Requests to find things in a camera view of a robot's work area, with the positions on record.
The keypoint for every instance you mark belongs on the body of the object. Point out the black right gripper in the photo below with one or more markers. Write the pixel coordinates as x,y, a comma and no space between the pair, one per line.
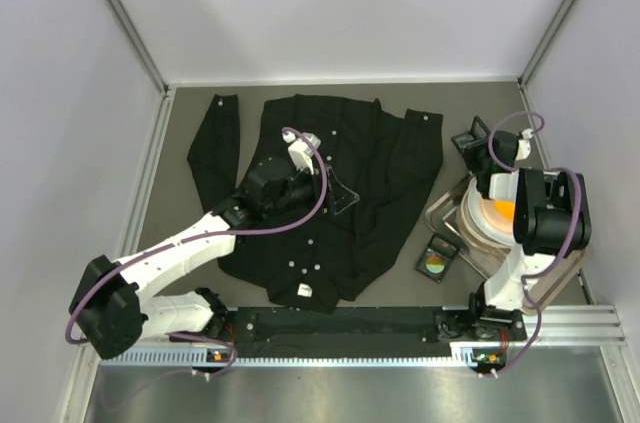
476,148

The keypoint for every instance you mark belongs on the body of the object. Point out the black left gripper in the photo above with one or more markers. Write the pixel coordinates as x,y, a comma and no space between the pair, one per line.
324,188

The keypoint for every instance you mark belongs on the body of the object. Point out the black button-up shirt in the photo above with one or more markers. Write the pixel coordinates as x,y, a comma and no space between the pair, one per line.
309,260

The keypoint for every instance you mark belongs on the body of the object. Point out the iridescent round brooch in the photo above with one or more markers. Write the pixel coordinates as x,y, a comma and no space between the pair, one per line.
434,264

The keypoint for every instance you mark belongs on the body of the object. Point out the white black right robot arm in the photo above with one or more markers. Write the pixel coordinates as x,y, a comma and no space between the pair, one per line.
537,217

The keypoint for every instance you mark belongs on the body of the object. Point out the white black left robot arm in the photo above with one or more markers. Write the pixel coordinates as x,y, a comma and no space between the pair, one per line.
119,303

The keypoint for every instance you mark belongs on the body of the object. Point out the open black display box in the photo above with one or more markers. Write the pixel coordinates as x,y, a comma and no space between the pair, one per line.
472,143

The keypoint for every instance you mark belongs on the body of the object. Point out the yellow bowl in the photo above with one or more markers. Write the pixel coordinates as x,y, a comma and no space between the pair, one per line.
505,209

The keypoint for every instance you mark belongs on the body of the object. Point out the white bowl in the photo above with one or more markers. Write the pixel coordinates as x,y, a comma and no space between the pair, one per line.
482,226

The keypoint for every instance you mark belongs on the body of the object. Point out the stainless steel tray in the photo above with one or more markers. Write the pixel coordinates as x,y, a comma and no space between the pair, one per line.
485,255

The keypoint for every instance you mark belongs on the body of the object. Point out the black display box near tray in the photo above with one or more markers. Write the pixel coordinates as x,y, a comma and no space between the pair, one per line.
438,245

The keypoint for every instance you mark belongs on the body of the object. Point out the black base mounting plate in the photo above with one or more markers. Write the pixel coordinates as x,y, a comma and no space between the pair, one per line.
350,332

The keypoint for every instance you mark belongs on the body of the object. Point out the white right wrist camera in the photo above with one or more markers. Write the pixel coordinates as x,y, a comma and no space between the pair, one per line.
524,146

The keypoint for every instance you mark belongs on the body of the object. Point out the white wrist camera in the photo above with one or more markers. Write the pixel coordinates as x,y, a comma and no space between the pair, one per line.
300,152
524,146

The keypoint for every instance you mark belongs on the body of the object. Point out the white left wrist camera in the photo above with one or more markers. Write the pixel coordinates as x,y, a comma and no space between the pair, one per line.
300,152

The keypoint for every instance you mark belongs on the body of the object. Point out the aluminium frame rail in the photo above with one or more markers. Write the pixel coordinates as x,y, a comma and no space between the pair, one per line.
556,327

